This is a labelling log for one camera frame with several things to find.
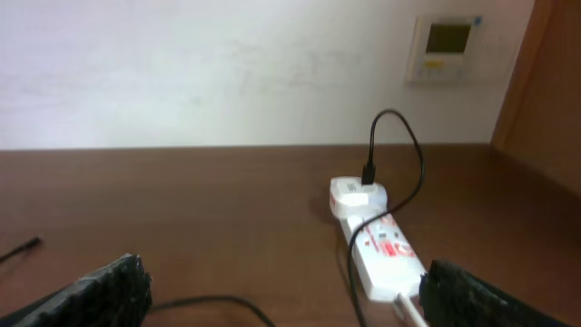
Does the brown wooden side panel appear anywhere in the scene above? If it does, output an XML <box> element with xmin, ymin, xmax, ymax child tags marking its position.
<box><xmin>490</xmin><ymin>0</ymin><xmax>580</xmax><ymax>196</ymax></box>

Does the white wall control panel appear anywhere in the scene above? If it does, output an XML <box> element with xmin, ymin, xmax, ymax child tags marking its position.
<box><xmin>405</xmin><ymin>12</ymin><xmax>527</xmax><ymax>85</ymax></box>

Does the white power strip cord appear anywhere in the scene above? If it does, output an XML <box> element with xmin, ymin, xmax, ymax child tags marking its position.
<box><xmin>392</xmin><ymin>292</ymin><xmax>430</xmax><ymax>327</ymax></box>

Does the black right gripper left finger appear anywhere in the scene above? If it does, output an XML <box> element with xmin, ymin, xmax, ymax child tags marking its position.
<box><xmin>1</xmin><ymin>253</ymin><xmax>153</xmax><ymax>327</ymax></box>

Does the white power strip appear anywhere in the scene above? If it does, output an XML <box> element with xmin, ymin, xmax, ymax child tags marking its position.
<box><xmin>353</xmin><ymin>214</ymin><xmax>426</xmax><ymax>302</ymax></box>

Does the white USB charger adapter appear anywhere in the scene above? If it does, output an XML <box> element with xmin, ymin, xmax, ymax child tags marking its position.
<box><xmin>330</xmin><ymin>176</ymin><xmax>388</xmax><ymax>220</ymax></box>

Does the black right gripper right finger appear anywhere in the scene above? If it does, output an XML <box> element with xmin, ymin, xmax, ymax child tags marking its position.
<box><xmin>419</xmin><ymin>260</ymin><xmax>566</xmax><ymax>327</ymax></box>

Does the black USB charging cable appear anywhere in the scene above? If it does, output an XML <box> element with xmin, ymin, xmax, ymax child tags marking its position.
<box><xmin>0</xmin><ymin>108</ymin><xmax>426</xmax><ymax>327</ymax></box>

